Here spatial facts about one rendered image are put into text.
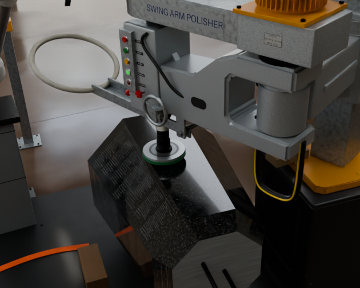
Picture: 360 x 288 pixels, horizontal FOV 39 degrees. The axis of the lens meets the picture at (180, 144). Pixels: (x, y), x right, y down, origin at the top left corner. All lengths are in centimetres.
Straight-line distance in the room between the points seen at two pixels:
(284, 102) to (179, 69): 51
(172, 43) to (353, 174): 109
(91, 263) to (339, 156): 150
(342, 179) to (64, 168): 231
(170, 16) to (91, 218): 187
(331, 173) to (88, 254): 146
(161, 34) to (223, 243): 92
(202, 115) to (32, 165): 237
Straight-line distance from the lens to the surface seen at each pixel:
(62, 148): 440
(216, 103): 204
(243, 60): 188
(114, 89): 275
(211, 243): 221
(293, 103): 187
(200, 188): 237
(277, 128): 192
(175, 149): 255
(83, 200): 373
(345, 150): 262
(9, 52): 421
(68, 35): 305
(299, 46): 170
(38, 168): 420
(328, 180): 256
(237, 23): 184
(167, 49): 222
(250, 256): 235
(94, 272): 300
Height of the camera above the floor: 222
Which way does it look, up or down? 31 degrees down
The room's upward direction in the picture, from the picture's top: 2 degrees counter-clockwise
